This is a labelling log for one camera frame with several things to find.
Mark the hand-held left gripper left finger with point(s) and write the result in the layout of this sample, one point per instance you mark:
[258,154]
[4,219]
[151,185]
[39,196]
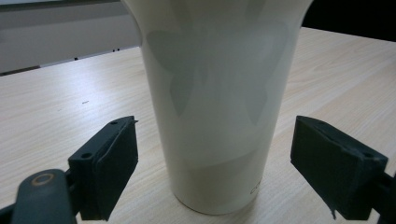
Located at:
[107,168]

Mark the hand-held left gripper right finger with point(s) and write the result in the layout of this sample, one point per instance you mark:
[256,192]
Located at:
[336,168]

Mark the white cup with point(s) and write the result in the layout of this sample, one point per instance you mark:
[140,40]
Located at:
[218,109]

